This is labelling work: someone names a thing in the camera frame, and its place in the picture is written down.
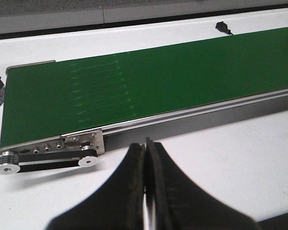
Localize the aluminium conveyor frame rail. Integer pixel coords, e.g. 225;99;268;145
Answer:
0;63;288;155

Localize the silver drive pulley small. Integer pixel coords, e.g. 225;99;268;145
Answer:
78;145;98;167

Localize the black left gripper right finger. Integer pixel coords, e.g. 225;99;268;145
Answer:
145;138;260;230

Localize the black drive belt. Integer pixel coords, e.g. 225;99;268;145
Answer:
0;149;97;173

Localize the small black sensor connector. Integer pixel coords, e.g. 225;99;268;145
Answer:
215;21;233;35

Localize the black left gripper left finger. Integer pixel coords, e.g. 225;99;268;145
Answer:
47;143;144;230

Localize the silver drive pulley large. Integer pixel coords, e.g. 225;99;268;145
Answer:
0;151;20;175

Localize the green conveyor belt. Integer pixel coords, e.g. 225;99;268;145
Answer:
0;27;288;147

